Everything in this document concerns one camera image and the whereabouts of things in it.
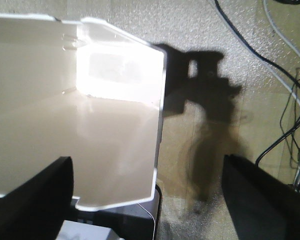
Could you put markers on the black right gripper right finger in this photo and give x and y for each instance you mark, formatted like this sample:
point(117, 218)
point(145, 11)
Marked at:
point(260, 206)

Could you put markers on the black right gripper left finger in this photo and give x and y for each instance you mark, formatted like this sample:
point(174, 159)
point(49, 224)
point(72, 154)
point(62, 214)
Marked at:
point(37, 209)

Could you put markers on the white plastic trash bin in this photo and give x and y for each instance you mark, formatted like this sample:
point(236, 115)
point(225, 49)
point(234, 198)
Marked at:
point(82, 89)

